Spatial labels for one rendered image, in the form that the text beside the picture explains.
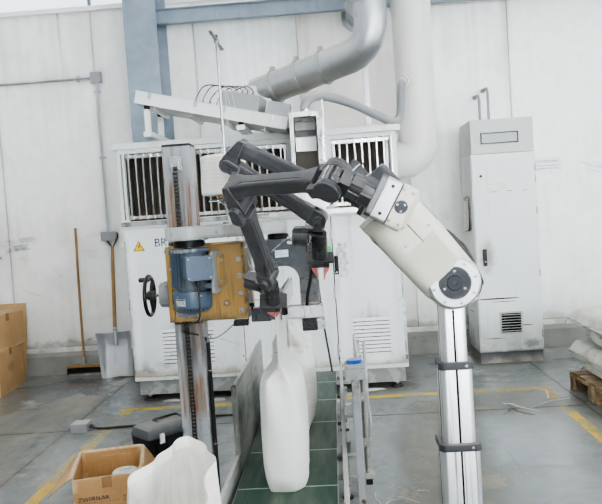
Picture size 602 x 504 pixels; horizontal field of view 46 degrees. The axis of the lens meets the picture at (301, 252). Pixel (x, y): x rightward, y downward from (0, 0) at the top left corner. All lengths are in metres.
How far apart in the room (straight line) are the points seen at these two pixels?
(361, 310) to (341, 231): 0.65
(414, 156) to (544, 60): 1.93
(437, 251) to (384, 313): 3.57
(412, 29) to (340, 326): 2.49
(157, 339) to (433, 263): 3.99
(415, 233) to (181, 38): 5.42
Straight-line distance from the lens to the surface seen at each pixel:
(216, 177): 2.68
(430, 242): 2.06
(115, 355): 7.05
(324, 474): 2.98
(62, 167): 7.38
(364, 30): 5.21
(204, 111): 5.35
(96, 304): 7.32
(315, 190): 1.91
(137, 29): 6.86
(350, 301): 5.62
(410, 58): 6.04
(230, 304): 2.90
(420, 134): 5.94
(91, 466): 4.11
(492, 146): 6.45
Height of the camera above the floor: 1.43
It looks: 3 degrees down
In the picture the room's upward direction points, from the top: 4 degrees counter-clockwise
